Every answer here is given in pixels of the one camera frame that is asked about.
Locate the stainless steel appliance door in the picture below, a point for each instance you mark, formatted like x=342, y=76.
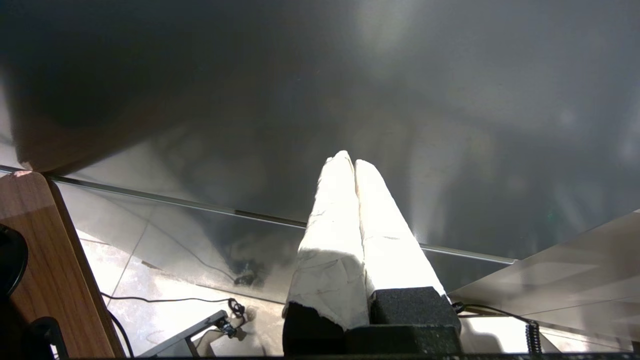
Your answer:
x=300, y=75

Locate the black clamp block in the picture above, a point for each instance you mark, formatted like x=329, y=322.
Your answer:
x=47, y=337

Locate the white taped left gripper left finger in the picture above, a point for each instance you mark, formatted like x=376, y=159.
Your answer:
x=330, y=250

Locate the black round object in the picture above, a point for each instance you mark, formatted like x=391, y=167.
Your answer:
x=10, y=260

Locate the black metal stand leg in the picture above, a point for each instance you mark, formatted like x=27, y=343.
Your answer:
x=185, y=332

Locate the wooden table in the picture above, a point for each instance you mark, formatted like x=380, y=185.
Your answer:
x=45, y=250

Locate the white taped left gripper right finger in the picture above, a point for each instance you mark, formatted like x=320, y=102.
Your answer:
x=390, y=240

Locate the gray cabinet panel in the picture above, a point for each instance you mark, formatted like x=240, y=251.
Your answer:
x=575, y=280

